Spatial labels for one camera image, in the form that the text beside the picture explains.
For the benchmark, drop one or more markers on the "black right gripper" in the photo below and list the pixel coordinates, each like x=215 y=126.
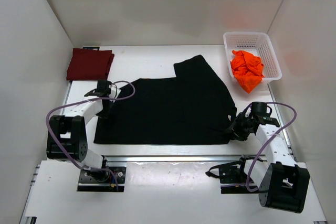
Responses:
x=237 y=134

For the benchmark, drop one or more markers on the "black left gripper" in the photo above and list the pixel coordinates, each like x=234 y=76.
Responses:
x=104 y=114

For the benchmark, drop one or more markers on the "dark red t shirt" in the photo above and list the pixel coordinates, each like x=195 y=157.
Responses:
x=89 y=65

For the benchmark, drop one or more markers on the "black t shirt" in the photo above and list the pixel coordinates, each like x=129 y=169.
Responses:
x=192 y=108

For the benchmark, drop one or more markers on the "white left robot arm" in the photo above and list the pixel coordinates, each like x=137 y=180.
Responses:
x=67 y=136

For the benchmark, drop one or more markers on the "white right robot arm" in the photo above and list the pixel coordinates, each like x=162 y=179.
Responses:
x=280 y=182

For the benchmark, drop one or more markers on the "dark logo sticker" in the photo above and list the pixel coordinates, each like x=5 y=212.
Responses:
x=91 y=48

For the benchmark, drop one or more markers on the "orange t shirt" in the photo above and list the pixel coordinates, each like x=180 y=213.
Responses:
x=247 y=69

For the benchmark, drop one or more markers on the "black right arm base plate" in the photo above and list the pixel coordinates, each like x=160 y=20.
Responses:
x=232 y=175

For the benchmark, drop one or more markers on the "aluminium front table rail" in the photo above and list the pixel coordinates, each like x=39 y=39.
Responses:
x=168 y=159

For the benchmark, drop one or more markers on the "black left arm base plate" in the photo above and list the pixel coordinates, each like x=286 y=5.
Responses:
x=101 y=181

